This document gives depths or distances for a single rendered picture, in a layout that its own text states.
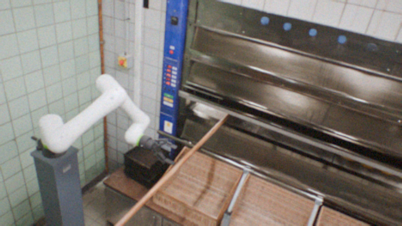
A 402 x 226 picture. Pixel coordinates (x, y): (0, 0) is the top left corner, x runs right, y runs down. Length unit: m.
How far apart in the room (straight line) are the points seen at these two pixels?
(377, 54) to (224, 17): 0.98
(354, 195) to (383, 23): 1.19
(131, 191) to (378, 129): 1.87
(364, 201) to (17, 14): 2.64
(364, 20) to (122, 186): 2.12
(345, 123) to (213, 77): 0.97
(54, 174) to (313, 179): 1.76
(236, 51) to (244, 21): 0.21
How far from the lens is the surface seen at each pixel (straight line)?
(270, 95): 2.28
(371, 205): 2.56
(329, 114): 2.24
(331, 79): 2.14
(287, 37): 2.14
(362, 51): 2.09
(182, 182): 2.82
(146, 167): 2.60
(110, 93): 1.87
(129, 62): 2.76
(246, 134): 2.47
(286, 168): 2.52
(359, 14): 2.04
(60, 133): 1.90
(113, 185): 2.80
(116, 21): 2.80
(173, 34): 2.43
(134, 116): 2.21
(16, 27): 2.44
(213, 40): 2.32
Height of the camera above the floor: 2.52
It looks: 30 degrees down
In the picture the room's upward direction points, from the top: 8 degrees clockwise
